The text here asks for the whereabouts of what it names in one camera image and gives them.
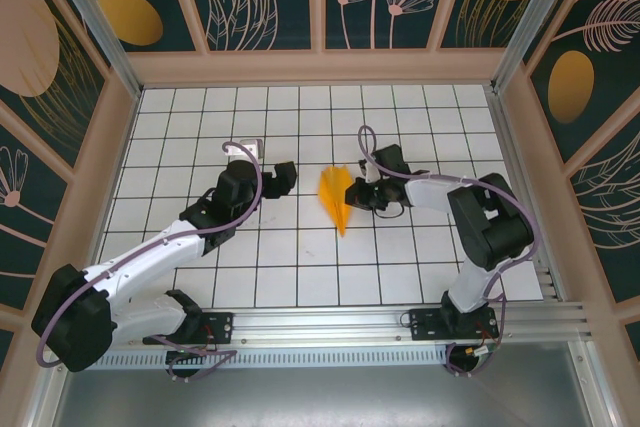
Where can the aluminium corner post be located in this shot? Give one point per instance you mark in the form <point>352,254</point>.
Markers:
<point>535,22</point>
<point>95,27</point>

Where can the long aluminium mounting rail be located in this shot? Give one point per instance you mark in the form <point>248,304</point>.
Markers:
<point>320,322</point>

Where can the grey metal sheet panel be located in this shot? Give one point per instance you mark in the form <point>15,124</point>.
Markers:
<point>320,397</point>

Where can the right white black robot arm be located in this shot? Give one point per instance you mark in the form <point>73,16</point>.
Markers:
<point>495,227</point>

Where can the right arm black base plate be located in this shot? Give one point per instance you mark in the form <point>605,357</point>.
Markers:
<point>425,324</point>

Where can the aluminium side rail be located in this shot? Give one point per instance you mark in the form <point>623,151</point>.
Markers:
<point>525,197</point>

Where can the yellow paper sheet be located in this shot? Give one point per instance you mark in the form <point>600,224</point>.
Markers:
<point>335,192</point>

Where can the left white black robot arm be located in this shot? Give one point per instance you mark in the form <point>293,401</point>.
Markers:
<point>145,254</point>

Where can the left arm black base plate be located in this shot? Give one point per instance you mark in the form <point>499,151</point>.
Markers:
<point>220,324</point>

